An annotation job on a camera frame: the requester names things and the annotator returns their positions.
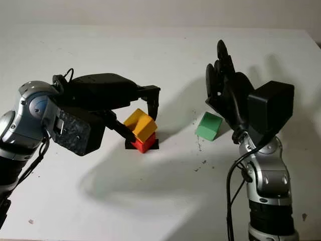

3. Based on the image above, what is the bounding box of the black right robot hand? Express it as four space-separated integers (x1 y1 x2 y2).
205 39 255 134

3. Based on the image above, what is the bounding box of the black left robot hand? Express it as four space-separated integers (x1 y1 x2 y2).
64 72 161 141

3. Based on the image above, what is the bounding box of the green wooden cube block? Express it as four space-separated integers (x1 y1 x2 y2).
195 111 224 142

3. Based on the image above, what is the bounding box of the yellow wooden cube block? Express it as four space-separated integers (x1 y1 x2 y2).
124 108 158 145

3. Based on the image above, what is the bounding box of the red wooden cube block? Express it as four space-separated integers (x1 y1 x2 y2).
130 132 156 154

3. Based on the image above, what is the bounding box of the black tape mark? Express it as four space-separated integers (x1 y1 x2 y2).
124 139 160 151

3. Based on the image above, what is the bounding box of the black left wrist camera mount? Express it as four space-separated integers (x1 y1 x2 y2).
47 105 105 156

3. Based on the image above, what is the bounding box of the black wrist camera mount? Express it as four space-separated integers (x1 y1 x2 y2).
247 80 294 147
47 105 105 156

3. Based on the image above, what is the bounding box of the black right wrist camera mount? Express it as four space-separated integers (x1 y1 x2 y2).
247 80 294 147

